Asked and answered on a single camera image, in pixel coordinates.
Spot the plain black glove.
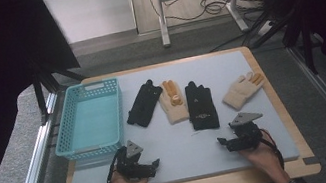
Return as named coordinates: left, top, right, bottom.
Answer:
left=119, top=77, right=170, bottom=131

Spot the black tripod stand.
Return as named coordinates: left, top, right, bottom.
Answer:
left=27, top=49, right=92, bottom=126
left=202, top=0, right=326, bottom=93

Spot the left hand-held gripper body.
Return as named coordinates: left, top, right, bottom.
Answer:
left=108, top=136, right=156, bottom=183

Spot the teal plastic basket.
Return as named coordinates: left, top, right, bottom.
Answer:
left=44, top=76, right=133, bottom=164

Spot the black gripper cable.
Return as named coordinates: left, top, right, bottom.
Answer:
left=99, top=148, right=132, bottom=183
left=257, top=125, right=286, bottom=174

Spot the person's right hand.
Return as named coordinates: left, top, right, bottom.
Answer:
left=235, top=131, right=291, bottom=183

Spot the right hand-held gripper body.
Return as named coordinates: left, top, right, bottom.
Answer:
left=221, top=108, right=269, bottom=154

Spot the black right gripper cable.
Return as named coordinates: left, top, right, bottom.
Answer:
left=257, top=125, right=286, bottom=174

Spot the beige glove with orange fingertips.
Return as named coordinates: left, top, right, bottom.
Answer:
left=155, top=77, right=192, bottom=127
left=217, top=69, right=270, bottom=114

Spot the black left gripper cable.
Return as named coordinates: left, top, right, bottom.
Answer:
left=99, top=148, right=132, bottom=183

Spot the white power strip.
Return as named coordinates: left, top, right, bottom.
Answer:
left=254, top=18, right=278, bottom=37

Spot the black glove with print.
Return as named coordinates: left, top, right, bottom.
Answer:
left=182, top=77, right=221, bottom=133

